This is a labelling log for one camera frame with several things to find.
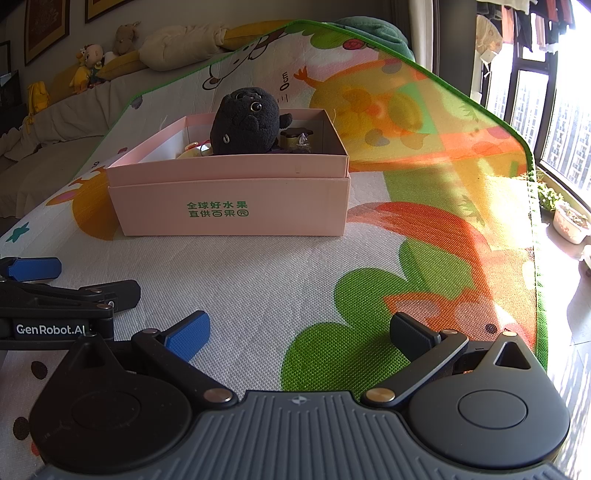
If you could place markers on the black plush doll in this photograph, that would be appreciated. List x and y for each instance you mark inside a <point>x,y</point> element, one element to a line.
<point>244,120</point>

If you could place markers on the cartoon printed play mat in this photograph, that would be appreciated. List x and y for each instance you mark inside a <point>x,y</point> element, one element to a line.
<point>277,277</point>

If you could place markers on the small leafy green plant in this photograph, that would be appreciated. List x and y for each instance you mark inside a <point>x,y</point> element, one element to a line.
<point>549,196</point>

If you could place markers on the yellow backpack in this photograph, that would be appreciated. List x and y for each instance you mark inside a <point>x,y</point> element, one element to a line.
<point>38,97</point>

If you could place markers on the yellow and red toy camera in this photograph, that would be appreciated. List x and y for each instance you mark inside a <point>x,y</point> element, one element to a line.
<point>191,147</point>

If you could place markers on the black framed window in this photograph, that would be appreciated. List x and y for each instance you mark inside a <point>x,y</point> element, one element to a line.
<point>554,115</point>

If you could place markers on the teal blanket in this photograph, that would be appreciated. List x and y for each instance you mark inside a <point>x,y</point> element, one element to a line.
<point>374,34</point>

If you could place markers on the pink cardboard box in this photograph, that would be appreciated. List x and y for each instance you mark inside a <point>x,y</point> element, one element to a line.
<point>231,198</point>

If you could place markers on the yellow duck plush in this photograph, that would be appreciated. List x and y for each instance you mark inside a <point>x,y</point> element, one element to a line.
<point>81,74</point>

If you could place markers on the beige covered sofa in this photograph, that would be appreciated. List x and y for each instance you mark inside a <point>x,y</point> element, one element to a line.
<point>55,124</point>

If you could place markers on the hanging laundry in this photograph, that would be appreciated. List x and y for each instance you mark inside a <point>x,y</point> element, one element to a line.
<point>531,18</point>

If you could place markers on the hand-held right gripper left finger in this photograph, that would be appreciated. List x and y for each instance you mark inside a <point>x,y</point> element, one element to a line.
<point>187,334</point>

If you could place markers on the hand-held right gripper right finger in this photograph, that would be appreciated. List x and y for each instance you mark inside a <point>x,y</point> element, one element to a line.
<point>411,334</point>

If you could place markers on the yellow cushion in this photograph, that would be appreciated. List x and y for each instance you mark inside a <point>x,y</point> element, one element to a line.
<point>249,32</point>
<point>62,83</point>
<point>120,67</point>

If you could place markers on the brown bunny plush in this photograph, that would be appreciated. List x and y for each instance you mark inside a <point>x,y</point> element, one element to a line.
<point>125,39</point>

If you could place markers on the white bowl planter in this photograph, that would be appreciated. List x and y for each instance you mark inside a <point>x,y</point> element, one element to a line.
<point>572,224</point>

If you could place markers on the small doll plush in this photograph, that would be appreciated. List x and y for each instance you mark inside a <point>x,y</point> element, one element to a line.
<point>94,55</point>

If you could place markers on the beige knotted pillow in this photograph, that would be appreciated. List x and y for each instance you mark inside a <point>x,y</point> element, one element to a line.
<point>184,46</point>

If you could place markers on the dark framed picture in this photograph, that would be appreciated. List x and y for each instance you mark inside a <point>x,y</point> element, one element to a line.
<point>46,32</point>

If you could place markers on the yellow bordered framed picture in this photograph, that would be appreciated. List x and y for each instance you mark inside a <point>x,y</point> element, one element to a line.
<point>108,9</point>

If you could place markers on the pudding toy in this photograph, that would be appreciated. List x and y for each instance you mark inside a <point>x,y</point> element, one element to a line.
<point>295,134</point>

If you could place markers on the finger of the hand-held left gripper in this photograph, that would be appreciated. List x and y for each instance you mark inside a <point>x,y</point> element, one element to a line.
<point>106,293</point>
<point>37,268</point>

